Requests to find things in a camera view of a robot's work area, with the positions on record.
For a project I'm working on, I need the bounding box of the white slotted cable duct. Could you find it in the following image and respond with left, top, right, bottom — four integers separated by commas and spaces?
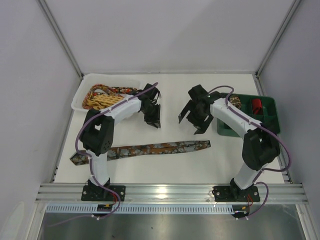
46, 203, 235, 215

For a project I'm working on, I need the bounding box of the gold patterned tie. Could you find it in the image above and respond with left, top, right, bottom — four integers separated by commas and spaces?
82, 93, 124, 110

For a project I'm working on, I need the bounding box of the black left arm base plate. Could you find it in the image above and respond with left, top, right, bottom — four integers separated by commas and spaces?
81, 184, 126, 202

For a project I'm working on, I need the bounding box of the green compartment organizer tray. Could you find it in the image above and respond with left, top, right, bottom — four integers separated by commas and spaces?
232, 93, 281, 134

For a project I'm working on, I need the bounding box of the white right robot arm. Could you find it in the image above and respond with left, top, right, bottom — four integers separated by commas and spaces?
178, 84, 280, 193

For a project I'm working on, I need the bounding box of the orange grey floral tie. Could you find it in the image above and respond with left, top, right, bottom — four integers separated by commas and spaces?
69, 139, 211, 166

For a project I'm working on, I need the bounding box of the rolled red tie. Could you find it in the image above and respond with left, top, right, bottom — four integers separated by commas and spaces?
251, 98, 263, 115

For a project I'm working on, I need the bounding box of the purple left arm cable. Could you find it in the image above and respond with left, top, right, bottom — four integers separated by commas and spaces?
47, 81, 160, 227

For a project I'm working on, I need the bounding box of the aluminium front rail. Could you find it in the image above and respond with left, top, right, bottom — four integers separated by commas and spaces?
35, 183, 308, 205

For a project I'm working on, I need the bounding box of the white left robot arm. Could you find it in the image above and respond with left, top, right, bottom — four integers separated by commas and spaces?
75, 82, 161, 190

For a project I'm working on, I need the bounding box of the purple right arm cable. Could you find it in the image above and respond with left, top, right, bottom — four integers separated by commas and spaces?
207, 84, 294, 220

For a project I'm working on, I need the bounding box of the white perforated plastic basket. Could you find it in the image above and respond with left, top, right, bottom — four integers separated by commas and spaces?
71, 73, 144, 112

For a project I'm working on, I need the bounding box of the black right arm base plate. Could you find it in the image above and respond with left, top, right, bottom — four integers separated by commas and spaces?
211, 185, 261, 203

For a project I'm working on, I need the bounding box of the rolled leopard pattern tie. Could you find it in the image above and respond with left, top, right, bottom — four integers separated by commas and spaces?
228, 94, 242, 110

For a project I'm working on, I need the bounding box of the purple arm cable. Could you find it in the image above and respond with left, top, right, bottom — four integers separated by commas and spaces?
47, 81, 160, 227
207, 84, 294, 220

